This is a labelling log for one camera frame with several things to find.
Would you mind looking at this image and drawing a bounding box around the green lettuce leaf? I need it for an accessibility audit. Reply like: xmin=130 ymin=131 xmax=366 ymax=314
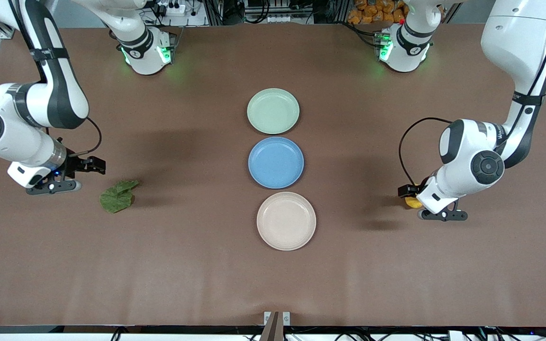
xmin=100 ymin=179 xmax=140 ymax=214

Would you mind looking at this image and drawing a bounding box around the beige round plate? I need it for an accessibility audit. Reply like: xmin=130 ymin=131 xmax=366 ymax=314
xmin=256 ymin=191 xmax=317 ymax=251

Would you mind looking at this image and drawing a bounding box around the blue round plate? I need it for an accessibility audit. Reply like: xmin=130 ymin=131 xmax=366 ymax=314
xmin=248 ymin=136 xmax=305 ymax=189

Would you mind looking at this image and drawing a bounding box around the light green round plate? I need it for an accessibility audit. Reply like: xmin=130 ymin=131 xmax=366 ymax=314
xmin=247 ymin=88 xmax=300 ymax=135

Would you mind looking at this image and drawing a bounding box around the white power strip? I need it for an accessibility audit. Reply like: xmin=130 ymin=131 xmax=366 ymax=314
xmin=156 ymin=0 xmax=187 ymax=17

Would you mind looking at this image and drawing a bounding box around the bag of orange fruit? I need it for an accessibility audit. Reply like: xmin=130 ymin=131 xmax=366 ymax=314
xmin=347 ymin=0 xmax=407 ymax=24

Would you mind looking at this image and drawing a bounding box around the black right arm cable loop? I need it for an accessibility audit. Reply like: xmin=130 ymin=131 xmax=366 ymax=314
xmin=67 ymin=117 xmax=103 ymax=157

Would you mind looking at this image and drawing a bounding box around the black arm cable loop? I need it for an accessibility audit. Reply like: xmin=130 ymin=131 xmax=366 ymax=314
xmin=67 ymin=117 xmax=103 ymax=157
xmin=398 ymin=117 xmax=454 ymax=186

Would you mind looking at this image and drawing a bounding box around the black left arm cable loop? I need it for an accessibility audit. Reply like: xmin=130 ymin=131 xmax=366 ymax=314
xmin=398 ymin=117 xmax=454 ymax=186

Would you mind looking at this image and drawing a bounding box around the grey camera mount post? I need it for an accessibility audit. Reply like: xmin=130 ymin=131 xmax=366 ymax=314
xmin=260 ymin=311 xmax=291 ymax=341

